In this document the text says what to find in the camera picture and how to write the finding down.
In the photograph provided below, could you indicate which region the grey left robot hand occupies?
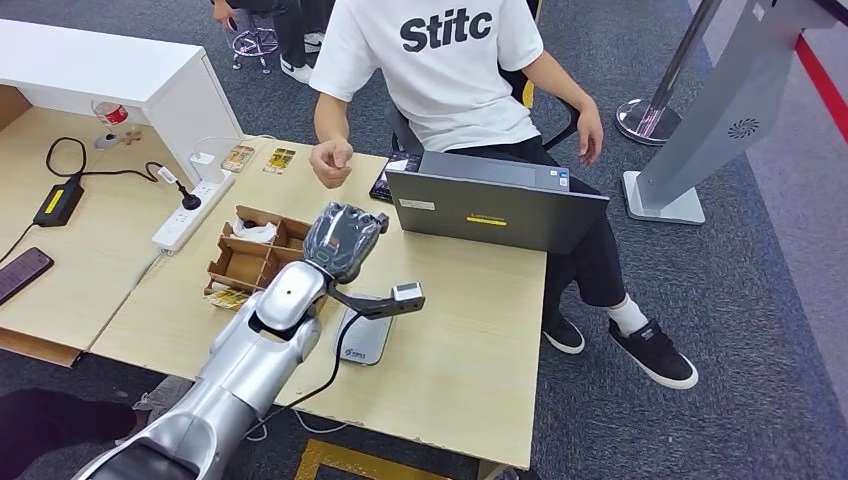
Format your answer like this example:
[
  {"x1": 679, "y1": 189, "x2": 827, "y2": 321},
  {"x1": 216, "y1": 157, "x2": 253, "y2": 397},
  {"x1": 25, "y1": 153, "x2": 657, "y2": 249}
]
[{"x1": 302, "y1": 201, "x2": 391, "y2": 287}]

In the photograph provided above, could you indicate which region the black office chair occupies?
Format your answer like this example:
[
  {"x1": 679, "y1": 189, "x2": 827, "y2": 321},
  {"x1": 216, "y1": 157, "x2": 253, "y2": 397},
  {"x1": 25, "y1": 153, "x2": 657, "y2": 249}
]
[{"x1": 384, "y1": 62, "x2": 583, "y2": 156}]

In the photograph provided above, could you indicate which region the white power strip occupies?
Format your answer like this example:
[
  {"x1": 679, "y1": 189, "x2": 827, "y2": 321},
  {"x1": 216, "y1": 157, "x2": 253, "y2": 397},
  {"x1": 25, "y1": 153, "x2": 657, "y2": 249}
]
[{"x1": 150, "y1": 168, "x2": 236, "y2": 257}]

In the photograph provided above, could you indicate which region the grey kiosk stand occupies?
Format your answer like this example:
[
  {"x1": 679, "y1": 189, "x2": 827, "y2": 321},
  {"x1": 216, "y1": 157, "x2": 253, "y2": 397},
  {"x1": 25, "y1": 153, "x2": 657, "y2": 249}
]
[{"x1": 622, "y1": 0, "x2": 848, "y2": 227}]

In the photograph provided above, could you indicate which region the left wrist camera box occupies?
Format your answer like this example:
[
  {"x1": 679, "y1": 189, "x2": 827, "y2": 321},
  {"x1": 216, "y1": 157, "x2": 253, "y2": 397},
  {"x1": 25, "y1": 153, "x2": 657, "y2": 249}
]
[{"x1": 325, "y1": 281, "x2": 427, "y2": 322}]

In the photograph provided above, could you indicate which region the chrome stanchion post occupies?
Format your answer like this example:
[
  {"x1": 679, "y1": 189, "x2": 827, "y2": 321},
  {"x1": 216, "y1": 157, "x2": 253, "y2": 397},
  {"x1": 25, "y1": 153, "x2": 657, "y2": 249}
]
[{"x1": 614, "y1": 0, "x2": 723, "y2": 147}]

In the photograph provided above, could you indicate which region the person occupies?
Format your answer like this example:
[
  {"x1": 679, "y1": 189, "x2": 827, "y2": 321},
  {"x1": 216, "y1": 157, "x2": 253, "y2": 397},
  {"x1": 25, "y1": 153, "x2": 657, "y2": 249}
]
[
  {"x1": 307, "y1": 0, "x2": 700, "y2": 391},
  {"x1": 210, "y1": 0, "x2": 337, "y2": 85}
]

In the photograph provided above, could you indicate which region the yellow patterned card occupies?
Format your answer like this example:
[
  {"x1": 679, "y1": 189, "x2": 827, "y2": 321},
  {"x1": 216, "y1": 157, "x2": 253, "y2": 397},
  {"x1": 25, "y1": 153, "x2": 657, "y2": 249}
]
[
  {"x1": 203, "y1": 288, "x2": 252, "y2": 312},
  {"x1": 262, "y1": 146, "x2": 298, "y2": 177},
  {"x1": 220, "y1": 144, "x2": 257, "y2": 175}
]

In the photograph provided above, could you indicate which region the brown cardboard organiser box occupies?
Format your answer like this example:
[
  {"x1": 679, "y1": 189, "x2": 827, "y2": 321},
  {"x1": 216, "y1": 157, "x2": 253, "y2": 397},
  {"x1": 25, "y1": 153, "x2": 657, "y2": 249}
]
[{"x1": 203, "y1": 203, "x2": 329, "y2": 313}]

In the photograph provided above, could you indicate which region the person's left hand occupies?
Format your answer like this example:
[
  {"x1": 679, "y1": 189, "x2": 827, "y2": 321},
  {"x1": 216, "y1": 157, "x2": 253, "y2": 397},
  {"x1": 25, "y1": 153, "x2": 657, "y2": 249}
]
[{"x1": 575, "y1": 101, "x2": 605, "y2": 167}]

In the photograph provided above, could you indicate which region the white crumpled tissue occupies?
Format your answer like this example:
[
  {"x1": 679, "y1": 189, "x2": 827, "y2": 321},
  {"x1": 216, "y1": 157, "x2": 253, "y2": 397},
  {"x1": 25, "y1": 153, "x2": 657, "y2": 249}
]
[{"x1": 231, "y1": 217, "x2": 280, "y2": 245}]

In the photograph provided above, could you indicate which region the white cable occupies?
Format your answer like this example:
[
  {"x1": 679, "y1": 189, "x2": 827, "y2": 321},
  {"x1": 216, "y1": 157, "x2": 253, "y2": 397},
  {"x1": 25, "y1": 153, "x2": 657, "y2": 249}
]
[{"x1": 243, "y1": 409, "x2": 350, "y2": 443}]

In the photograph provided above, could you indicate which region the white shelf cabinet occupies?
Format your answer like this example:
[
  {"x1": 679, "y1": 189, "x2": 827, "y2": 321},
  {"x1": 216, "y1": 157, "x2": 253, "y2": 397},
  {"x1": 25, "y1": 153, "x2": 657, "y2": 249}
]
[{"x1": 0, "y1": 18, "x2": 246, "y2": 187}]

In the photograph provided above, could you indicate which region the chrome stool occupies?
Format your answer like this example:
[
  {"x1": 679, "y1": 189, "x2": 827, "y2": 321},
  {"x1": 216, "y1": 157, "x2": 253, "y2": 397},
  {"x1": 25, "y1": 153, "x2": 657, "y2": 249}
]
[{"x1": 230, "y1": 26, "x2": 280, "y2": 75}]

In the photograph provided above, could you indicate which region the dark smartphone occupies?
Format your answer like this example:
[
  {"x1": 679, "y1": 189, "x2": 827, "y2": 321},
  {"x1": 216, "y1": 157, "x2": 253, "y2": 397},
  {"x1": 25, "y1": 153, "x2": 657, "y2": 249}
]
[{"x1": 0, "y1": 246, "x2": 56, "y2": 307}]

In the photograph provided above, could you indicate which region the grey laptop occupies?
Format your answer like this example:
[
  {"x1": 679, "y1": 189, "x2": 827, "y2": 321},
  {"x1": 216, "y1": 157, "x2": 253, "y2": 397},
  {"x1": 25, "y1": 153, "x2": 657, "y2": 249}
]
[{"x1": 384, "y1": 150, "x2": 611, "y2": 256}]

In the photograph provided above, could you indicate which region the black camera cable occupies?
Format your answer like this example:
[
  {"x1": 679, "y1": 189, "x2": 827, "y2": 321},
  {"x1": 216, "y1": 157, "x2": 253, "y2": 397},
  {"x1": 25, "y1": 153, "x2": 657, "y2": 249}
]
[{"x1": 248, "y1": 311, "x2": 366, "y2": 427}]

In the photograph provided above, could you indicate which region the black power adapter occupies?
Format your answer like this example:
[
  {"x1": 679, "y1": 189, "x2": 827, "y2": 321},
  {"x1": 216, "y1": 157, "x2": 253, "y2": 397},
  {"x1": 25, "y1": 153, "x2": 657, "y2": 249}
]
[{"x1": 33, "y1": 174, "x2": 87, "y2": 229}]

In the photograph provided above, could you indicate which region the clear bottle red label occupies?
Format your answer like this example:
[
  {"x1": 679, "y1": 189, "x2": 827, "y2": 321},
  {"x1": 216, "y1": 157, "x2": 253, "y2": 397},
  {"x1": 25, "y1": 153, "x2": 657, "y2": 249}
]
[{"x1": 91, "y1": 100, "x2": 131, "y2": 128}]

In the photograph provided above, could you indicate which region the person's right hand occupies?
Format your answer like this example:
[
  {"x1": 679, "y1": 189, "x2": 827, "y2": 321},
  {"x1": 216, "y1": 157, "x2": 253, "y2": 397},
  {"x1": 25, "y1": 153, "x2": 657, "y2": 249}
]
[{"x1": 309, "y1": 137, "x2": 356, "y2": 190}]

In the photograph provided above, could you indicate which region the black plug with cable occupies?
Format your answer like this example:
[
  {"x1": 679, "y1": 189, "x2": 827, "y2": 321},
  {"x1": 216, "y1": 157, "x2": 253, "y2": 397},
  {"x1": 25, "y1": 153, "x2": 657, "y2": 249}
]
[{"x1": 44, "y1": 136, "x2": 203, "y2": 213}]

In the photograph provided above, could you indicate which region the grey card reader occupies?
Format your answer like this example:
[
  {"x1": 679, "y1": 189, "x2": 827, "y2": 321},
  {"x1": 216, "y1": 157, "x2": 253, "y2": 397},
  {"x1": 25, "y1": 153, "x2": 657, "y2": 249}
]
[{"x1": 332, "y1": 294, "x2": 395, "y2": 368}]

